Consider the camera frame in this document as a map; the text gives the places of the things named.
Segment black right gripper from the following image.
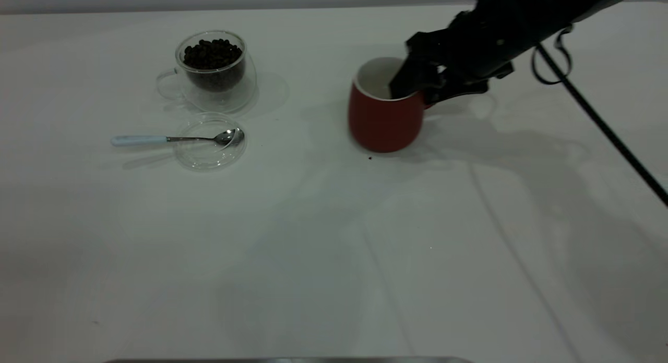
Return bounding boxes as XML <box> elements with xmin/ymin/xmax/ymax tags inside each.
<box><xmin>389</xmin><ymin>3</ymin><xmax>543</xmax><ymax>106</ymax></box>

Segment dark coffee beans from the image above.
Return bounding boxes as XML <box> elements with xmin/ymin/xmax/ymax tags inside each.
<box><xmin>183</xmin><ymin>39</ymin><xmax>244</xmax><ymax>90</ymax></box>

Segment steel spoon with white handle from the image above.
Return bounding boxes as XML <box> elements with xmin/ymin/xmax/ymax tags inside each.
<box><xmin>111</xmin><ymin>129</ymin><xmax>245</xmax><ymax>147</ymax></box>

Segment clear glass saucer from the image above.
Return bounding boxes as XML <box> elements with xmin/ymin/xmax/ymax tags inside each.
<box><xmin>173</xmin><ymin>113</ymin><xmax>248</xmax><ymax>172</ymax></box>

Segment red ceramic mug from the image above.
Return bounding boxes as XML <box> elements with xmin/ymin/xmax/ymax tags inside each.
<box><xmin>348</xmin><ymin>57</ymin><xmax>437</xmax><ymax>153</ymax></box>

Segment clear glass handled cup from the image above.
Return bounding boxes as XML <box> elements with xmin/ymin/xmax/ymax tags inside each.
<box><xmin>156</xmin><ymin>30</ymin><xmax>258</xmax><ymax>114</ymax></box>

